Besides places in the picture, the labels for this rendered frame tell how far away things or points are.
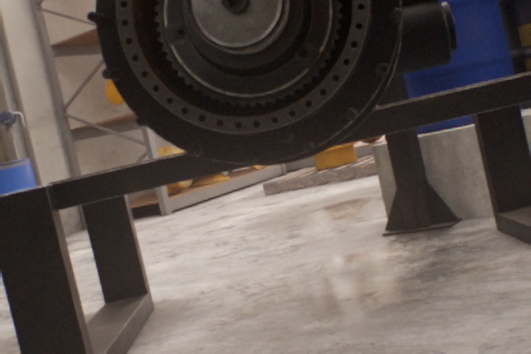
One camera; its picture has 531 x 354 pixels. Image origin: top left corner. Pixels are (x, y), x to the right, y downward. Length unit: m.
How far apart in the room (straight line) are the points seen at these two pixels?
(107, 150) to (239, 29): 8.44
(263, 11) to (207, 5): 0.09
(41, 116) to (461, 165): 5.94
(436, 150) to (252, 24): 2.83
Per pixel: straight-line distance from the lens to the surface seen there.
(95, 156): 9.47
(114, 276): 3.43
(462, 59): 4.04
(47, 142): 9.01
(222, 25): 1.22
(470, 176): 3.95
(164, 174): 2.34
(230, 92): 1.36
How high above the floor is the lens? 0.65
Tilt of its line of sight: 2 degrees down
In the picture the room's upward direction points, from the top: 13 degrees counter-clockwise
